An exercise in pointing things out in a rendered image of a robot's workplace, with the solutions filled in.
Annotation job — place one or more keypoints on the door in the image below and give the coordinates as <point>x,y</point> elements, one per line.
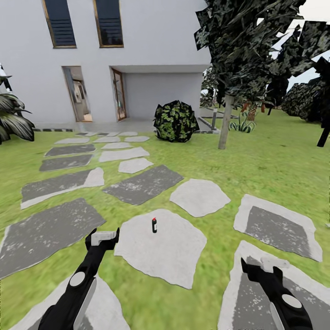
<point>118,91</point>

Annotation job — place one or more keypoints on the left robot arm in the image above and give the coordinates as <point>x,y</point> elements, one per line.
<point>70,309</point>

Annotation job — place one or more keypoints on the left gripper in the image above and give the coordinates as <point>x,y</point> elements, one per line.
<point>99,250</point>

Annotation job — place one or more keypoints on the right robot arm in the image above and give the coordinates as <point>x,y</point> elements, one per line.
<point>287,311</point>

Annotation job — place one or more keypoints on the fixed window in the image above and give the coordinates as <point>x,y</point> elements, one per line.
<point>78,93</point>

